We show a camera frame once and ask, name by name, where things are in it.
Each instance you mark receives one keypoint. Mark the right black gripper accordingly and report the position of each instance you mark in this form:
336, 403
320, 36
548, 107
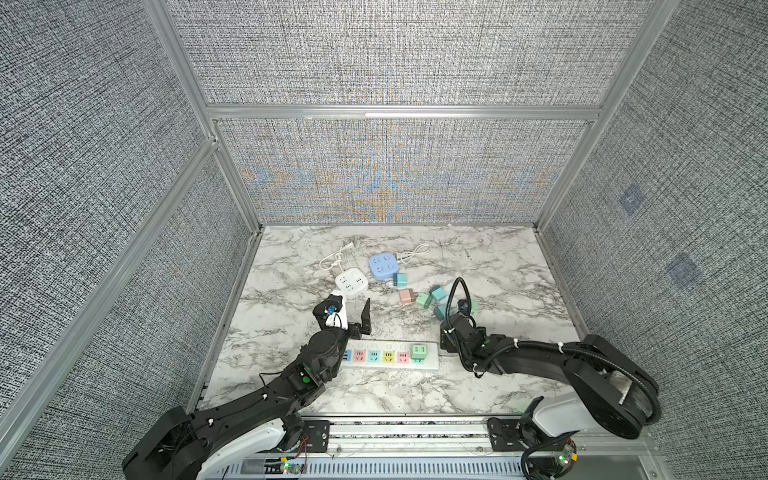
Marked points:
444, 344

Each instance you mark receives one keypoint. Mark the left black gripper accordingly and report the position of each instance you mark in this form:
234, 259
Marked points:
364, 326

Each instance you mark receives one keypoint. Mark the green adapter lowest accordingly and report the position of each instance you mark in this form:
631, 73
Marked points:
418, 353

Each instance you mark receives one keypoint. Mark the long white power strip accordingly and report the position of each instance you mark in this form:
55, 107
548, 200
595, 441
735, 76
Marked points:
379, 354

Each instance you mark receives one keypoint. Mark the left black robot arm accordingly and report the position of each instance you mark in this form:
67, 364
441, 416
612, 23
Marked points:
258, 402

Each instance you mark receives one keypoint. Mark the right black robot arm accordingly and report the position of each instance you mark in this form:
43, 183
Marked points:
609, 391

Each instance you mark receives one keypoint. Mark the teal adapter centre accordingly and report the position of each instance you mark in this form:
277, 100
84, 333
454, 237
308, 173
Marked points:
440, 312

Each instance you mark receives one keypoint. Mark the white square power strip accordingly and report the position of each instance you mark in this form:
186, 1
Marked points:
352, 282

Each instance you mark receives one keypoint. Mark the teal adapter upper middle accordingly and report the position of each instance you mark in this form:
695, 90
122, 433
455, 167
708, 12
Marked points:
438, 294

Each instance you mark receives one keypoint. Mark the green adapter beside pink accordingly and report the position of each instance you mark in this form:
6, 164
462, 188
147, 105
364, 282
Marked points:
423, 300

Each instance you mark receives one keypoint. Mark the blue square power strip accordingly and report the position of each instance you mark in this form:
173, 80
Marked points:
384, 266

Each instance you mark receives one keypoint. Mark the teal adapter near blue strip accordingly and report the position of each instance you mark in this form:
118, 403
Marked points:
400, 280

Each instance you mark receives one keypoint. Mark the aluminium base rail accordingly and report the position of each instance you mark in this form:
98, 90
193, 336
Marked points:
415, 447

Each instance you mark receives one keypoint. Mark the aluminium enclosure frame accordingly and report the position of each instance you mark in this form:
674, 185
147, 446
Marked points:
171, 171

